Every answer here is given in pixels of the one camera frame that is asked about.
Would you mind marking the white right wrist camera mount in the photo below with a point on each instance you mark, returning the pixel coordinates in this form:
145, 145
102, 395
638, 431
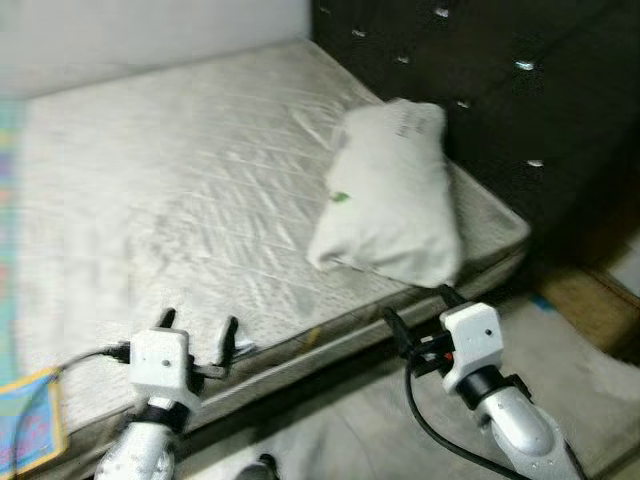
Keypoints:
472, 335

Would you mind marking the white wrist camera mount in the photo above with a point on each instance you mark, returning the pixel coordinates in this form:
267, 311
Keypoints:
160, 365
472, 335

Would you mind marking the white pillow with green tree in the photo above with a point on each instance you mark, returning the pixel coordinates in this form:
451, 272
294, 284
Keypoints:
390, 200

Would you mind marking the teal blanket with dotted shapes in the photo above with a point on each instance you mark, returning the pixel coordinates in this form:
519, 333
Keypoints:
8, 250

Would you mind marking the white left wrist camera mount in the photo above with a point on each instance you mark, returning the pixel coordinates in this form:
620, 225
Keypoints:
160, 365

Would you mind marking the grey left robot leg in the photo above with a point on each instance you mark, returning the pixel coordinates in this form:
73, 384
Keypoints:
260, 468

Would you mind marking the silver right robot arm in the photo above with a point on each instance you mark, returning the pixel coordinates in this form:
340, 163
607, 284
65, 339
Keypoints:
525, 430

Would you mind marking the grey quilted mattress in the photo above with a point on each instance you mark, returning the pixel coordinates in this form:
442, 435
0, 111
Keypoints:
180, 190

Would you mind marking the colourful children's book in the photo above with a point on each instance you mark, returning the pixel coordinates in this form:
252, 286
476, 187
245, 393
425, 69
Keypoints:
30, 425

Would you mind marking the brown board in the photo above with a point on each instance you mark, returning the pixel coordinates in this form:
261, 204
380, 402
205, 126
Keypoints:
590, 305

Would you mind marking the dark tufted headboard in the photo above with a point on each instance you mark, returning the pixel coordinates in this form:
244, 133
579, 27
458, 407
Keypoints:
500, 110

